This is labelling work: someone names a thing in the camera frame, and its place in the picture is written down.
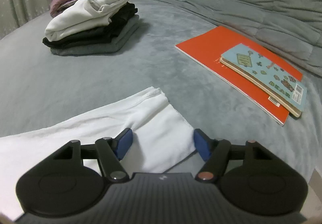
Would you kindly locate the folded white garment on stack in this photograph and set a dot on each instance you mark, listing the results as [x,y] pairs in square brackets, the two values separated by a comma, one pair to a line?
[83,15]

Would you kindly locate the white garment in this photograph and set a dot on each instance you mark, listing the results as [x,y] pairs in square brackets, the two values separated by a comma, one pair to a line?
[83,15]
[162,139]

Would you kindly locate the light blue bear book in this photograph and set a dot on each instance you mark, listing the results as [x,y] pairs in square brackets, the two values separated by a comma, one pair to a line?
[268,76]

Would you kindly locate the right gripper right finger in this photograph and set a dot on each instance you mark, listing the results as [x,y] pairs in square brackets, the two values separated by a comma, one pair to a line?
[205,146]

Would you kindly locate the folded grey garment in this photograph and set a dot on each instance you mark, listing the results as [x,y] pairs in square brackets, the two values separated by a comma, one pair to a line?
[97,41]

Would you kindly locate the folded black garment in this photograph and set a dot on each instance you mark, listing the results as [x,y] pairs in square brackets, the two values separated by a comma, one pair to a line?
[127,11]

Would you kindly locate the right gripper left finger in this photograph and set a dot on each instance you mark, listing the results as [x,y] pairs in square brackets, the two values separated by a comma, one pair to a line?
[118,146]

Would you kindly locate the grey bed sheet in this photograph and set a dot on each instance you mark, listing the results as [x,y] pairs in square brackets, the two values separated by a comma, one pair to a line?
[39,89]

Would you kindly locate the orange notebook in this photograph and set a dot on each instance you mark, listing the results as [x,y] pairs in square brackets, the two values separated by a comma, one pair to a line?
[206,49]

